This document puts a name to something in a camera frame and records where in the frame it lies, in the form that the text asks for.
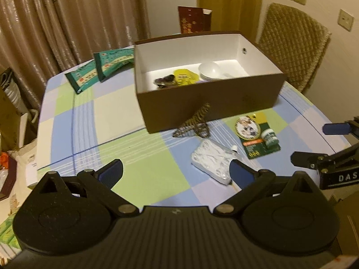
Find green carded balm jar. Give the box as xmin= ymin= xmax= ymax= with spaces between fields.
xmin=234 ymin=112 xmax=280 ymax=160

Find clear floss pick box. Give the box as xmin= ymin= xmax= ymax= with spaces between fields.
xmin=190 ymin=139 xmax=242 ymax=186

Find dark velvet scrunchie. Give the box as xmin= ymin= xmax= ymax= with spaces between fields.
xmin=153 ymin=74 xmax=178 ymax=89

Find white rice spoon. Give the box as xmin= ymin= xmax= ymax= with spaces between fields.
xmin=198 ymin=62 xmax=234 ymax=81

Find yellow snack packet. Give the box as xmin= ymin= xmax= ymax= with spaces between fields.
xmin=173 ymin=69 xmax=200 ymax=86

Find checked tablecloth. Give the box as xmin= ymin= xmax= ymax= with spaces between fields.
xmin=37 ymin=69 xmax=349 ymax=207

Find brown cardboard box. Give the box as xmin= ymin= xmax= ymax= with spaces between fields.
xmin=134 ymin=30 xmax=287 ymax=134

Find cardboard boxes beside table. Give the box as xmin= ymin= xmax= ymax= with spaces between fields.
xmin=0 ymin=67 xmax=38 ymax=202

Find quilted beige chair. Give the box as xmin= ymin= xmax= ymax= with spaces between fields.
xmin=258 ymin=2 xmax=331 ymax=92

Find green snack packet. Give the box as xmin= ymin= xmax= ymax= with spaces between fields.
xmin=65 ymin=60 xmax=99 ymax=94
xmin=93 ymin=48 xmax=134 ymax=82

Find beige curtain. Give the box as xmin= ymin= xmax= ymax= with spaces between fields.
xmin=1 ymin=0 xmax=150 ymax=109

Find yellow wooden door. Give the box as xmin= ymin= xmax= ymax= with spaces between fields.
xmin=197 ymin=0 xmax=262 ymax=41

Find dark red gift bag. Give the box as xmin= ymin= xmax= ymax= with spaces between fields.
xmin=178 ymin=6 xmax=212 ymax=34

